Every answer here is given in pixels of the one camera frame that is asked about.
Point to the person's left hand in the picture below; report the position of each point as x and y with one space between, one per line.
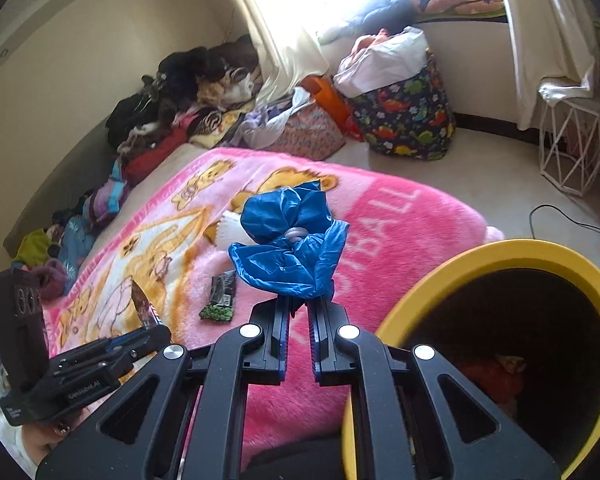
35 452

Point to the dark cloth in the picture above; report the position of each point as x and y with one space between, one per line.
380 15

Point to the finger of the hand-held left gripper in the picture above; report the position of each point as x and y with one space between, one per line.
150 342
90 350

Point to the brown chocolate wrapper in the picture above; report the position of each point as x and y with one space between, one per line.
142 305

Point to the white bag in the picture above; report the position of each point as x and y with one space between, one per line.
380 60

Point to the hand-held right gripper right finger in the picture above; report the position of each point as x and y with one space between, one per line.
316 347

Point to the dinosaur print storage basket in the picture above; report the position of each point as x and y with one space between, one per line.
410 115

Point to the dark snack wrapper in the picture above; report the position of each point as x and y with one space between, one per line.
221 297

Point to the yellow bin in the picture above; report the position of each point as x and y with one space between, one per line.
480 270

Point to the red plastic bag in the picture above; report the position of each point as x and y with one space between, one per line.
490 380

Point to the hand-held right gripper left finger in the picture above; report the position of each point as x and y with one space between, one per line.
280 347

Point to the pile of clothes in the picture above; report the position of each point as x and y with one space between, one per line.
145 150

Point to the pink patterned bag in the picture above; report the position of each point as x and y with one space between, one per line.
312 132

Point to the blue plastic bag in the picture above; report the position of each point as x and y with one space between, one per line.
290 255

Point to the beige bed mattress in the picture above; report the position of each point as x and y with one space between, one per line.
145 195

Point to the pink printed blanket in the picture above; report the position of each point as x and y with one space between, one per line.
405 220

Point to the white lavender cloth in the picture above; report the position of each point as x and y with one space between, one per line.
275 120

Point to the cream curtain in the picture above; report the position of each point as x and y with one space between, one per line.
285 45
550 35

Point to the orange bag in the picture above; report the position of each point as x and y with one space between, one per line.
330 97

